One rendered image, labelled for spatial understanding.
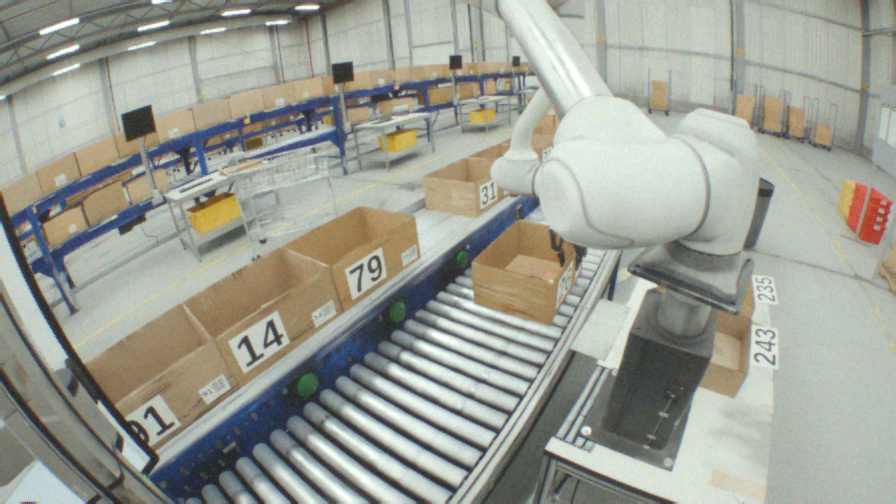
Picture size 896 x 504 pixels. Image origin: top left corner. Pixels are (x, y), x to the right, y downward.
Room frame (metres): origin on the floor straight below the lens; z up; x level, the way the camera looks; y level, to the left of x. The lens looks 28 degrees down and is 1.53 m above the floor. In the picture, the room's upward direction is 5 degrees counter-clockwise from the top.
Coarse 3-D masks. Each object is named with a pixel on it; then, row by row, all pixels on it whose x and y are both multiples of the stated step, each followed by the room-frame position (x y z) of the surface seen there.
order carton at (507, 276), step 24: (504, 240) 1.27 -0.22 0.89; (528, 240) 1.35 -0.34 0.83; (480, 264) 1.04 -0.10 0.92; (504, 264) 1.26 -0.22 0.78; (528, 264) 1.28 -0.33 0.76; (552, 264) 1.26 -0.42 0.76; (480, 288) 1.04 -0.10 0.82; (504, 288) 0.99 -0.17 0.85; (528, 288) 0.94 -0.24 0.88; (552, 288) 0.90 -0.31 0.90; (504, 312) 0.99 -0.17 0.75; (528, 312) 0.94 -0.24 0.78; (552, 312) 0.91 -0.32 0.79
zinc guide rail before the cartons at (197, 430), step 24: (480, 216) 1.52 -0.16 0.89; (456, 240) 1.30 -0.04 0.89; (384, 288) 1.00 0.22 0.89; (360, 312) 0.88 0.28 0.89; (312, 336) 0.77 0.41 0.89; (288, 360) 0.68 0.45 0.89; (264, 384) 0.59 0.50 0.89; (216, 408) 0.49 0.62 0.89; (192, 432) 0.41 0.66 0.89; (168, 456) 0.32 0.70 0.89
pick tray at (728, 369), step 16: (656, 288) 0.88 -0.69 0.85; (720, 320) 0.71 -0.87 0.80; (736, 320) 0.67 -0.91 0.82; (720, 336) 0.68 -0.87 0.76; (736, 336) 0.65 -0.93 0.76; (720, 352) 0.61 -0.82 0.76; (736, 352) 0.59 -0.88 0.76; (720, 368) 0.49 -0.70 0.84; (736, 368) 0.53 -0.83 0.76; (704, 384) 0.51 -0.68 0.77; (720, 384) 0.48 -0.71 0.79; (736, 384) 0.45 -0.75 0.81
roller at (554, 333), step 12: (444, 300) 1.12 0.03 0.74; (456, 300) 1.10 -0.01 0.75; (468, 300) 1.09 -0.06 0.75; (468, 312) 1.05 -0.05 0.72; (480, 312) 1.02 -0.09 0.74; (492, 312) 1.00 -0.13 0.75; (504, 324) 0.96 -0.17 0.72; (516, 324) 0.94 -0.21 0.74; (528, 324) 0.92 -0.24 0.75; (540, 324) 0.91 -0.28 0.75; (552, 336) 0.86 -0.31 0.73
